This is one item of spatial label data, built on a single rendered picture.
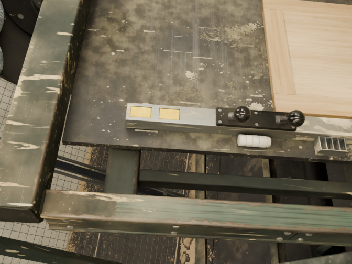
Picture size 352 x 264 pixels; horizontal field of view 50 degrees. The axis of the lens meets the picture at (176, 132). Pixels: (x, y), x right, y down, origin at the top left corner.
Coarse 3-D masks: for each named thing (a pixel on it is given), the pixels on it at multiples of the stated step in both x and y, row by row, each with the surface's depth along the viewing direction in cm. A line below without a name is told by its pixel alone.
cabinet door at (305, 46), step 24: (264, 0) 119; (288, 0) 120; (264, 24) 116; (288, 24) 115; (312, 24) 116; (336, 24) 117; (288, 48) 110; (312, 48) 111; (336, 48) 112; (288, 72) 105; (312, 72) 106; (336, 72) 107; (288, 96) 101; (312, 96) 102; (336, 96) 103
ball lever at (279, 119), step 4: (292, 112) 82; (296, 112) 81; (300, 112) 81; (276, 116) 93; (280, 116) 92; (284, 116) 93; (288, 116) 82; (292, 116) 81; (296, 116) 81; (300, 116) 81; (304, 116) 82; (276, 120) 92; (280, 120) 92; (284, 120) 89; (288, 120) 82; (292, 120) 81; (296, 120) 81; (300, 120) 81; (304, 120) 82; (292, 124) 82; (296, 124) 81; (300, 124) 82
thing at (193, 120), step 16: (128, 112) 92; (192, 112) 93; (208, 112) 94; (144, 128) 94; (160, 128) 94; (176, 128) 93; (192, 128) 93; (208, 128) 93; (224, 128) 93; (240, 128) 92; (304, 128) 94; (320, 128) 94; (336, 128) 95
